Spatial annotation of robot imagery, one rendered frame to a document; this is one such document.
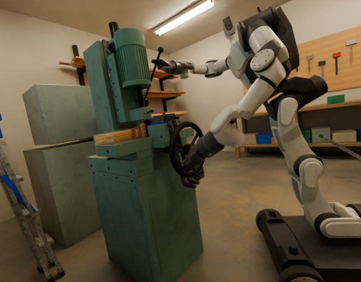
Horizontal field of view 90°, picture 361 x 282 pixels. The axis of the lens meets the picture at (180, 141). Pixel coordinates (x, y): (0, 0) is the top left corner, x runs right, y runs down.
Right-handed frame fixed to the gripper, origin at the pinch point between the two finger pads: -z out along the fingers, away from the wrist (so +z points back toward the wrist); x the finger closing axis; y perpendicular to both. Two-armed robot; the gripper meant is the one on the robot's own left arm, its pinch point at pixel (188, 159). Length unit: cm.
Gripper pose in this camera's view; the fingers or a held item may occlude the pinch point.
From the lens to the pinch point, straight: 82.0
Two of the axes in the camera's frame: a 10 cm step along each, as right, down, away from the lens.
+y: -7.5, -6.3, -1.8
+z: 5.8, -5.1, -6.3
